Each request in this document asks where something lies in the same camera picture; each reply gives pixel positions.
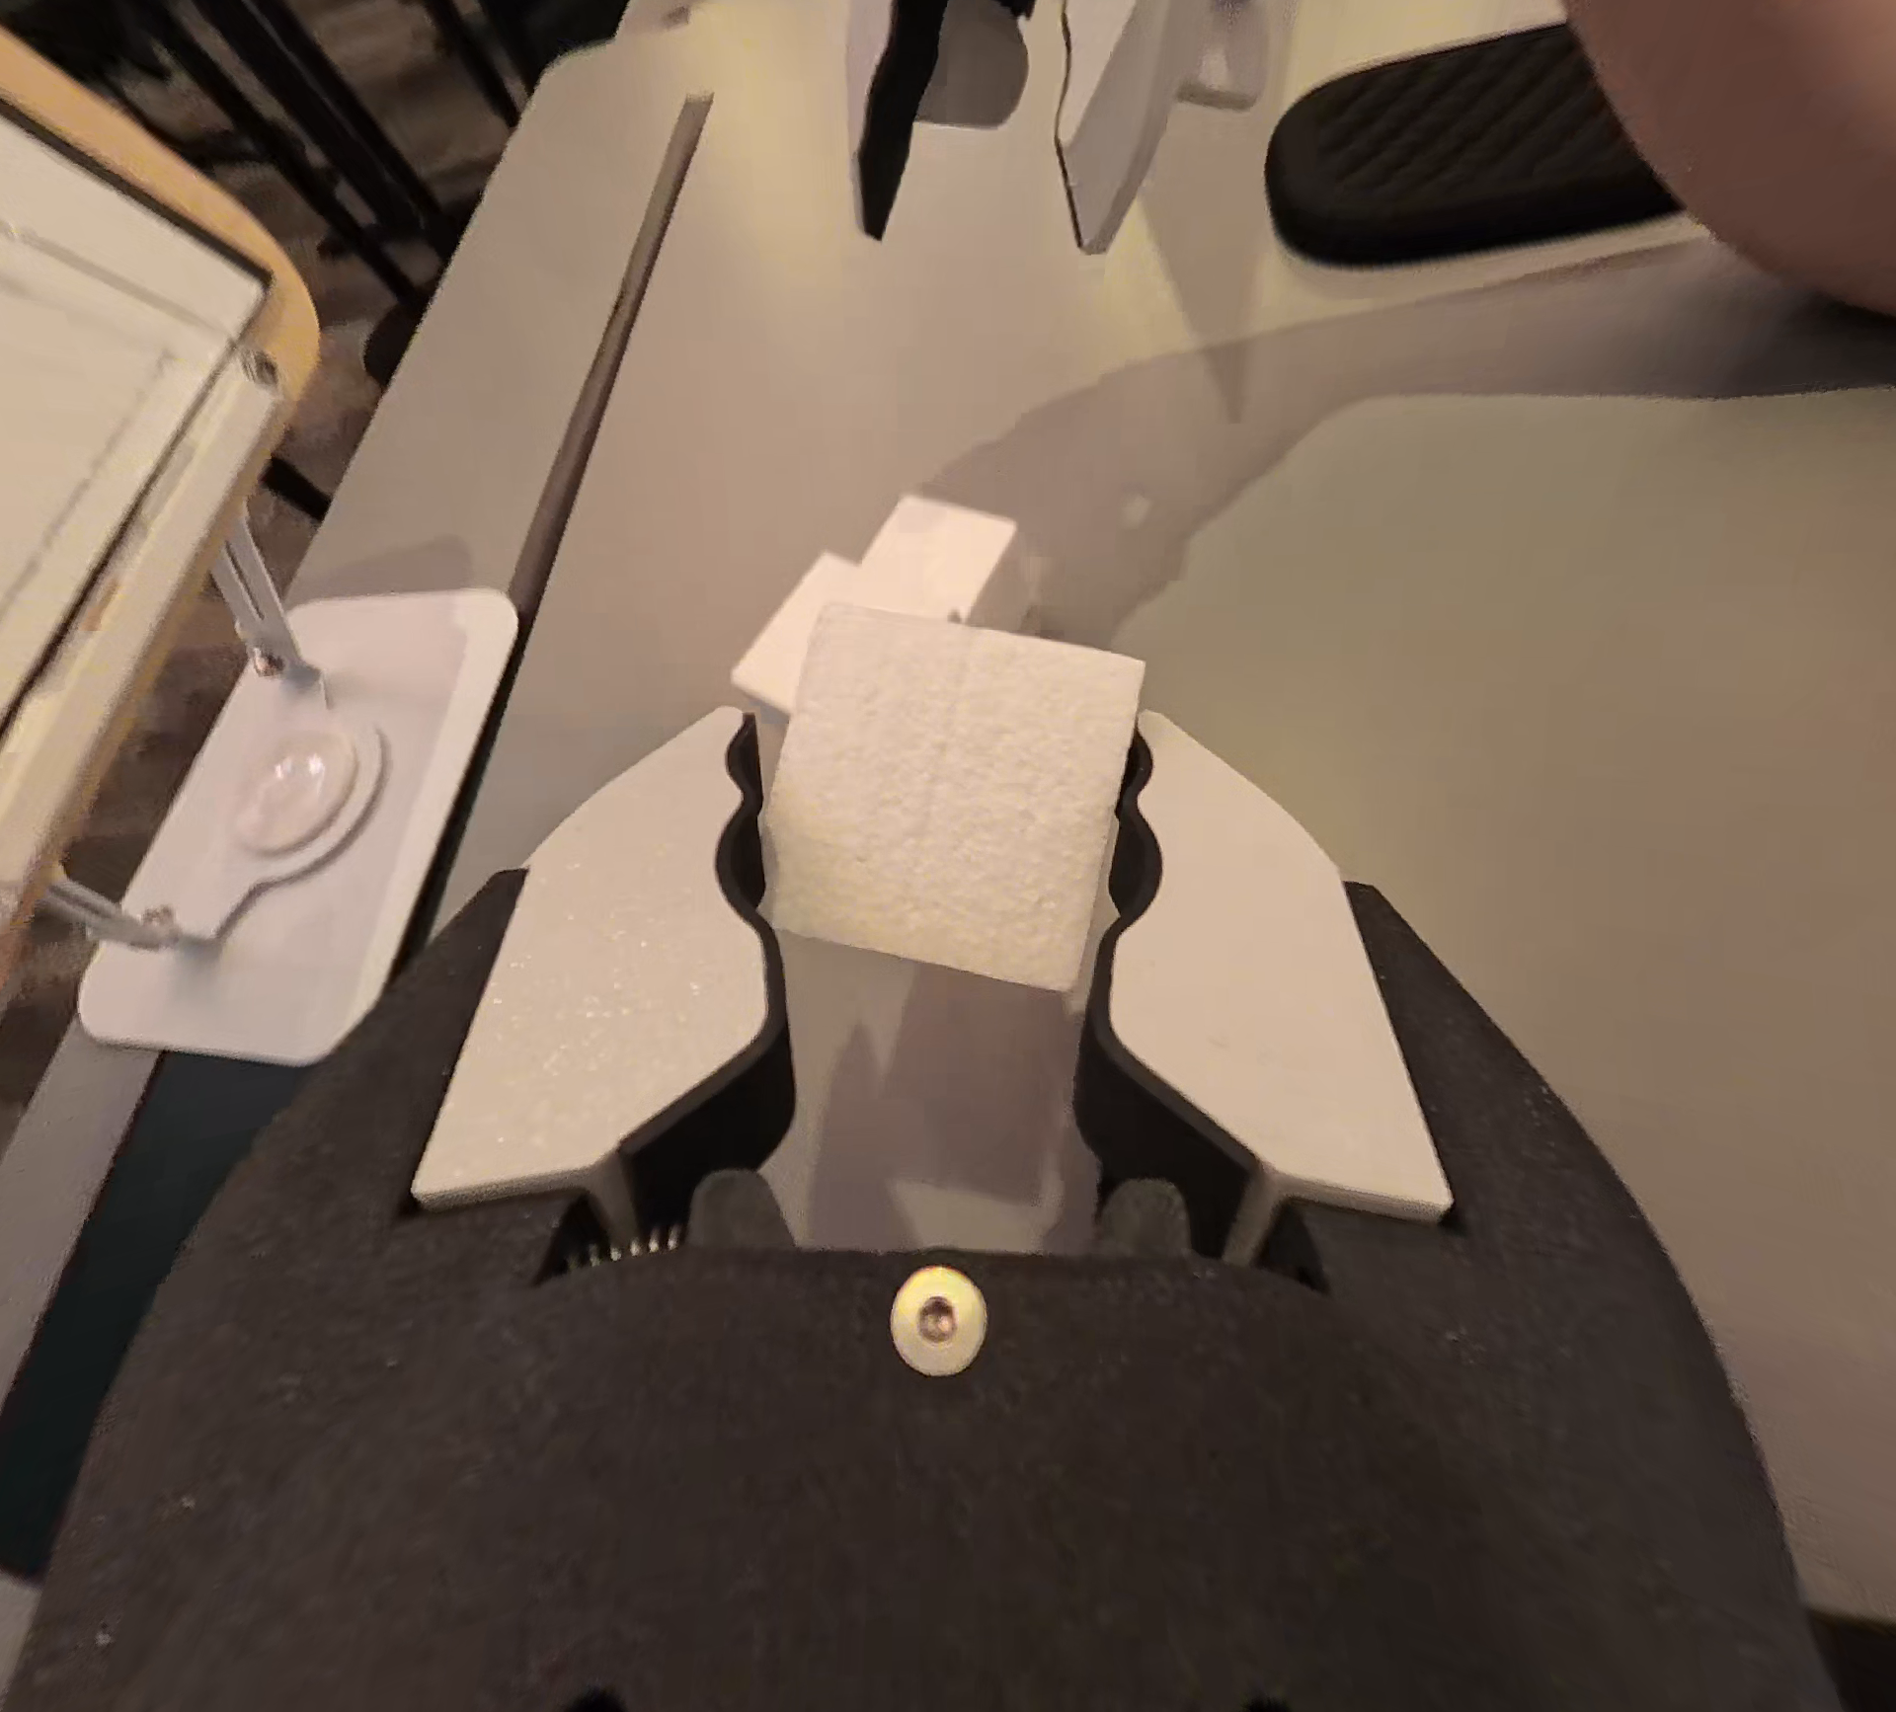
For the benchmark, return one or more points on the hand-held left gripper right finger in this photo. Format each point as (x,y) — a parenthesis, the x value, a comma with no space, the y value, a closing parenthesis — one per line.
(1273,1015)

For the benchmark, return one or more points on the black wrist rest pad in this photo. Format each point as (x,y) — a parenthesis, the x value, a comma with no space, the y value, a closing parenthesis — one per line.
(1451,156)

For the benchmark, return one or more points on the black desk legs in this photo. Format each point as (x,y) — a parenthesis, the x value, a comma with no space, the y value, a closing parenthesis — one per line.
(296,83)

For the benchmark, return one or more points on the wooden board document stand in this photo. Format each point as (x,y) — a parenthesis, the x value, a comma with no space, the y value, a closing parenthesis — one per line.
(339,853)

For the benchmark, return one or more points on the printed instruction sheet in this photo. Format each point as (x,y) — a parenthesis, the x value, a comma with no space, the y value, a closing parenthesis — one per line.
(88,379)

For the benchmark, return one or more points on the white foam cube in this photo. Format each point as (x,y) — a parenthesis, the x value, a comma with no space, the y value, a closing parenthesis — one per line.
(778,653)
(948,556)
(948,793)

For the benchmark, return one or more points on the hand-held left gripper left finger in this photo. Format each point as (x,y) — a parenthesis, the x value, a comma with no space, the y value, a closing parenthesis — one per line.
(606,1001)

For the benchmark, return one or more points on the person's right forearm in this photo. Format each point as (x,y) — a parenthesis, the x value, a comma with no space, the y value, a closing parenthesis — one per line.
(1732,37)

